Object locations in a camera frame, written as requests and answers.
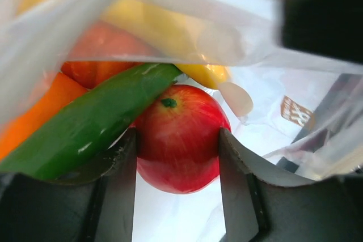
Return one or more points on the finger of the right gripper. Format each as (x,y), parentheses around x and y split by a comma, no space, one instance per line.
(330,28)

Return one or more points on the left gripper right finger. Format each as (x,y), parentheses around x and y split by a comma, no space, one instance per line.
(262,202)

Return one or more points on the red fake apple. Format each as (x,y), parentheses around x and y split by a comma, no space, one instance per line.
(179,140)

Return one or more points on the green fake cucumber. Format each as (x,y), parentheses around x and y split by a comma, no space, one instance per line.
(90,123)

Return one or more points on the zip bag of fruit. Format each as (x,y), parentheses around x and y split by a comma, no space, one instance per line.
(300,111)

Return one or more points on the fake orange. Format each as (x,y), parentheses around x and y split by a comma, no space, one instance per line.
(62,91)

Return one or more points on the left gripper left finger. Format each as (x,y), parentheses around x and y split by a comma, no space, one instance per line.
(92,203)

